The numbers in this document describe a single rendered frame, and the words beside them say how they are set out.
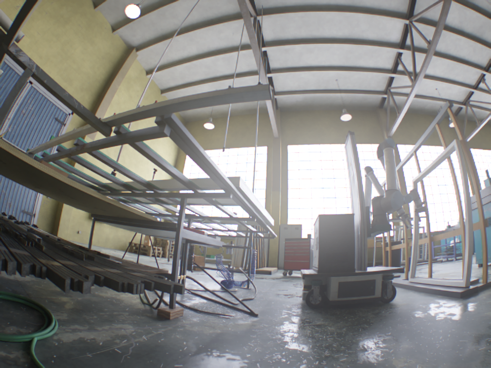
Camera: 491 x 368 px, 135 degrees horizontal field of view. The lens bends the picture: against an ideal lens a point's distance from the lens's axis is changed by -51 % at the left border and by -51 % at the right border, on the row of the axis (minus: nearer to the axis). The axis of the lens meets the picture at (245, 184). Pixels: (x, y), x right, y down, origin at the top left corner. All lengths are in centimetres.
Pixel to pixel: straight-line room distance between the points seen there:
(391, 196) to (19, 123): 791
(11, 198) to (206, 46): 897
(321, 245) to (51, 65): 842
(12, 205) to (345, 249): 729
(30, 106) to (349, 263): 793
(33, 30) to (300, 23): 938
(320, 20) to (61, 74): 939
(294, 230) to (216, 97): 853
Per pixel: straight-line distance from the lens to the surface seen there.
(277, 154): 1026
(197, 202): 184
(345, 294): 184
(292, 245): 535
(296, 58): 977
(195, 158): 90
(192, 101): 61
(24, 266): 56
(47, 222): 747
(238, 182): 130
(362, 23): 935
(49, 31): 873
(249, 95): 56
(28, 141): 722
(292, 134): 1130
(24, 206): 710
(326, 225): 188
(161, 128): 71
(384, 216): 201
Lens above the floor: 44
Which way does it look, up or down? 20 degrees up
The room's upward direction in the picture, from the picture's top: 4 degrees clockwise
